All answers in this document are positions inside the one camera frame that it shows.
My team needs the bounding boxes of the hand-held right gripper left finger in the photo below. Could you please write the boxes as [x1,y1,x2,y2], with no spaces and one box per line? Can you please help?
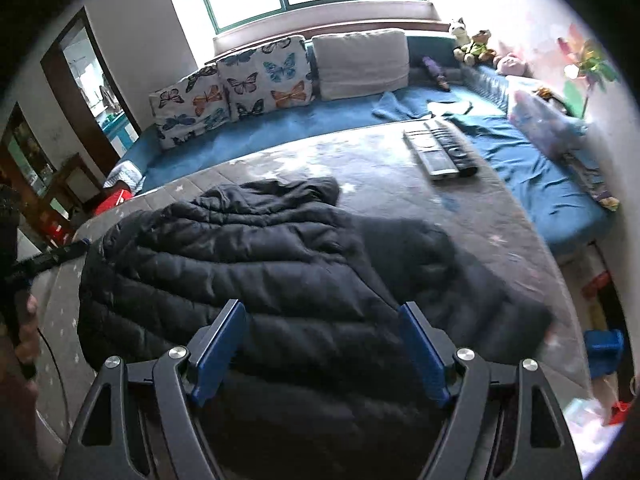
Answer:
[59,299,249,480]

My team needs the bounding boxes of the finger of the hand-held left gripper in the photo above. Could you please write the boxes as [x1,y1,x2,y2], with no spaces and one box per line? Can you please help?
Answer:
[12,239,90,282]

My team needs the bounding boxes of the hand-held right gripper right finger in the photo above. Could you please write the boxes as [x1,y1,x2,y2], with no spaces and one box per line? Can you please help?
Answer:
[396,301,584,480]

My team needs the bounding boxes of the black puffer jacket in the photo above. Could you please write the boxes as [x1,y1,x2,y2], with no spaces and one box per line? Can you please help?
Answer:
[76,176,553,480]

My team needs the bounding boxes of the person's left forearm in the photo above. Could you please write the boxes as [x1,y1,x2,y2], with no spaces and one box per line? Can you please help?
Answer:
[0,360,48,480]

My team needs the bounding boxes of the person's left hand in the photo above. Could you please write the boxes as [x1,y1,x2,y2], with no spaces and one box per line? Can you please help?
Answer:
[14,293,42,367]

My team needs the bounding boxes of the wooden chair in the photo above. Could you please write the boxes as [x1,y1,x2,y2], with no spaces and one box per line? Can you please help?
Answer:
[49,151,99,217]

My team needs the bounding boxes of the white quilted cloth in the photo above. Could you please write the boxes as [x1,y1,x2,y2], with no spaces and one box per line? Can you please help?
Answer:
[104,161,147,192]

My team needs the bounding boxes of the turquoise cabinet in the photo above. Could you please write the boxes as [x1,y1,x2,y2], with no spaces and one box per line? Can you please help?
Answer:
[101,110,142,157]

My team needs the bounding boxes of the blue plastic stool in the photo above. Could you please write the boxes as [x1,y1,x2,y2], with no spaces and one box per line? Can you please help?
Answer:
[584,328,627,382]

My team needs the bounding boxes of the grey remote control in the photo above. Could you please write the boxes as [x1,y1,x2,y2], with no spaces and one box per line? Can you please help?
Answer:
[403,126,459,182]

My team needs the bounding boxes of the butterfly print pillow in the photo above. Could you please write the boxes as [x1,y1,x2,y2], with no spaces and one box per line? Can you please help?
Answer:
[149,66,232,152]
[216,34,314,122]

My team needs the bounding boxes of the black remote control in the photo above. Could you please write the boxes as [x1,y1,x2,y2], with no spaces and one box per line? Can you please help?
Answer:
[424,119,479,179]

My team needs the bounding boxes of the patterned fabric pouch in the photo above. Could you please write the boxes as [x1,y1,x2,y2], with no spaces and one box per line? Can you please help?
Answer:
[569,154,622,212]

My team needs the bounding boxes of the small white cloth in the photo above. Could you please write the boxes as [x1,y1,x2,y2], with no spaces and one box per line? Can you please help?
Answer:
[426,99,474,117]

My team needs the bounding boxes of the blue towel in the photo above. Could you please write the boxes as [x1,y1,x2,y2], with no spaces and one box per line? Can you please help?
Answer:
[371,90,417,122]

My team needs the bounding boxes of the clear plastic bag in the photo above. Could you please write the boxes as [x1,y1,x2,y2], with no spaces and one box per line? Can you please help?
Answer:
[506,76,589,162]

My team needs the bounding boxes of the purple folding umbrella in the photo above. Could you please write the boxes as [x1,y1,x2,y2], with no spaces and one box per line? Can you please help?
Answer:
[421,55,452,94]

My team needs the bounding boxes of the plain grey pillow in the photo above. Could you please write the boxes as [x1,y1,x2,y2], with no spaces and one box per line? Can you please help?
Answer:
[311,29,412,102]

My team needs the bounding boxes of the pink plush toy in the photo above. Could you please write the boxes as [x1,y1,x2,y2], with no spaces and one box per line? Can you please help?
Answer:
[494,51,527,79]

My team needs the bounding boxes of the brown bear plush toy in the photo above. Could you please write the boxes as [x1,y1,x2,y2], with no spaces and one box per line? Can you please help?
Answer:
[454,29,497,67]

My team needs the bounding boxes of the white cat plush toy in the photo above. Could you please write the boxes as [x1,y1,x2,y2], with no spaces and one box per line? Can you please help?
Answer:
[448,16,474,47]

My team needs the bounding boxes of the colourful pinwheel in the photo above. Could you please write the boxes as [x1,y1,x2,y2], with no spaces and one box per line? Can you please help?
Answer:
[554,24,619,117]

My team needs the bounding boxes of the thin black cable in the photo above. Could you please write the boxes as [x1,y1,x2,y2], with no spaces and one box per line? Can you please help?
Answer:
[34,326,72,443]

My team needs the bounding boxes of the brown door frame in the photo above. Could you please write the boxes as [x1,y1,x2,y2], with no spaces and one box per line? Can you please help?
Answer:
[39,6,144,177]

